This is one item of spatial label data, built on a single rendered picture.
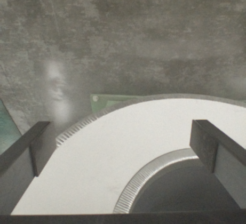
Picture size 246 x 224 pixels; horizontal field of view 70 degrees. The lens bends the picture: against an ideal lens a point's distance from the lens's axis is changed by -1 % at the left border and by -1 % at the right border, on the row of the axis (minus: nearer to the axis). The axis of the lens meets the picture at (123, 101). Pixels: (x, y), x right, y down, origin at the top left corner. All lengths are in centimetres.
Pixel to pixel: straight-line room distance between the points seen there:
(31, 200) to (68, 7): 77
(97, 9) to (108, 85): 41
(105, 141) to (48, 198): 24
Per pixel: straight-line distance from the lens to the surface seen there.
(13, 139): 178
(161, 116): 74
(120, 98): 109
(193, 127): 17
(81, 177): 58
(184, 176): 73
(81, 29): 96
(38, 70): 116
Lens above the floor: 87
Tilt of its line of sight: 51 degrees down
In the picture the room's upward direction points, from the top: 172 degrees counter-clockwise
